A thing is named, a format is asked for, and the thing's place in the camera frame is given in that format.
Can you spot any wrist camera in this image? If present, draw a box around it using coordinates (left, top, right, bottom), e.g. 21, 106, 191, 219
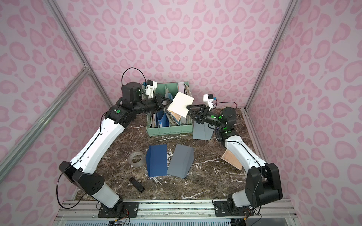
144, 80, 158, 99
203, 94, 217, 110

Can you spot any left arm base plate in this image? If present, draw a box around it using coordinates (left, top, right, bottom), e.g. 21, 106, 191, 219
98, 201, 139, 218

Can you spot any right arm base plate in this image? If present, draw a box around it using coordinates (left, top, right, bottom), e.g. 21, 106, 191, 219
212, 198, 254, 218

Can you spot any small black device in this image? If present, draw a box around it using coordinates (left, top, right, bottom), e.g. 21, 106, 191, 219
129, 177, 145, 193

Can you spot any small blue box in organizer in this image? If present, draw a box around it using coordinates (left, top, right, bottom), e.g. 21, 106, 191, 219
157, 113, 169, 128

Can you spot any aluminium front rail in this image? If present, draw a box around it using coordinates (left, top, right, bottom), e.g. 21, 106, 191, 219
55, 198, 298, 221

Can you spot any light teal envelope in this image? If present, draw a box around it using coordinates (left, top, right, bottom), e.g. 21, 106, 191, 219
192, 122, 214, 140

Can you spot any green file organizer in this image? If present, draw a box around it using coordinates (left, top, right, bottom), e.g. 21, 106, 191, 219
147, 82, 193, 137

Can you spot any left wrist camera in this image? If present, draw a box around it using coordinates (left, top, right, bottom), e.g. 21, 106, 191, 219
144, 80, 158, 99

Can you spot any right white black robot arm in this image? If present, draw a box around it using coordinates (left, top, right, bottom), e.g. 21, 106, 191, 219
187, 105, 283, 210

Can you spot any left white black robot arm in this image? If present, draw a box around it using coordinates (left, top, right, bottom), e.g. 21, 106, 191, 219
59, 80, 172, 211

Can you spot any stack of papers right slot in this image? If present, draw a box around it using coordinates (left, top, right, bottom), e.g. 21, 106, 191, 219
184, 84, 192, 97

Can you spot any white folder in organizer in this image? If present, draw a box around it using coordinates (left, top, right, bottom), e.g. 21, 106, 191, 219
178, 82, 187, 94

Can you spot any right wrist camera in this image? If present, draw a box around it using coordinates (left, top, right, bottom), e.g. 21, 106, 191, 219
203, 94, 217, 110

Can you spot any clear tape roll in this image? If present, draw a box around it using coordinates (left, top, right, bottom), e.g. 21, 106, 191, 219
127, 151, 146, 168

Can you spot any cream lined letter paper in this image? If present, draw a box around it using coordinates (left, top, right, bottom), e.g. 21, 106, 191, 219
221, 149, 243, 170

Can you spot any dark blue envelope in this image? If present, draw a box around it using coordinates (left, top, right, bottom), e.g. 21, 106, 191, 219
146, 144, 168, 178

